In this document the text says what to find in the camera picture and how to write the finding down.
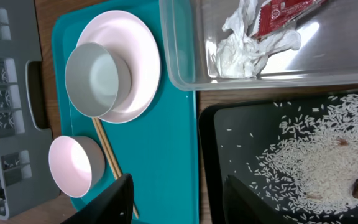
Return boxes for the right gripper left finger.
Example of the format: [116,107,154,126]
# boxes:
[62,174,134,224]

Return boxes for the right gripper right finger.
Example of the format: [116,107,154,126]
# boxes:
[223,175,294,224]

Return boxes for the white rice grains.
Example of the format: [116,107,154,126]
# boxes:
[225,91,358,224]

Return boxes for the grey green bowl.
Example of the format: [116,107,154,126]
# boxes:
[65,42,132,117]

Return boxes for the white tissue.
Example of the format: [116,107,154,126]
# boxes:
[215,0,301,79]

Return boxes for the white round plate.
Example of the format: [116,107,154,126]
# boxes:
[77,10,161,124]

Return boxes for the red snack wrapper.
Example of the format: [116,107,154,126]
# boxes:
[249,0,325,39]

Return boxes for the pink small bowl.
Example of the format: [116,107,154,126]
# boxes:
[48,136,106,198]

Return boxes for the right wooden chopstick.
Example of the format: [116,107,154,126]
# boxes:
[94,117,140,220]

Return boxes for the teal plastic serving tray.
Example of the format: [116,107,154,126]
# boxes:
[51,1,200,223]

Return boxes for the black plastic tray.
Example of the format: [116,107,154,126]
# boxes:
[197,88,358,224]

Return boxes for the grey plastic dish rack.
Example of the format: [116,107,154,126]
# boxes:
[0,0,60,220]

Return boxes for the clear plastic bin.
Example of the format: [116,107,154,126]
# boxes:
[159,0,358,91]

